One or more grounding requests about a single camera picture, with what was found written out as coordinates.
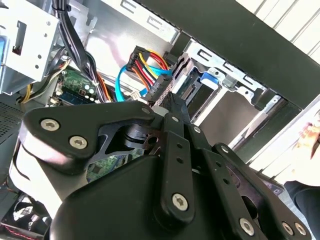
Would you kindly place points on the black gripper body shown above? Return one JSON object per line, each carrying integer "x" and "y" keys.
{"x": 112, "y": 205}

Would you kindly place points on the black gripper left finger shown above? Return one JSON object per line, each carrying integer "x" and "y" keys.
{"x": 62, "y": 130}

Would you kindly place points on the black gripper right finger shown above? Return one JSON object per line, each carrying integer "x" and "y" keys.
{"x": 225, "y": 180}

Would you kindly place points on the hard disk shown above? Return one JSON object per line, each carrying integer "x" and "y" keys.
{"x": 205, "y": 80}

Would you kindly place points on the person bare hand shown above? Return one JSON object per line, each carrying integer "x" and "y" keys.
{"x": 310, "y": 162}

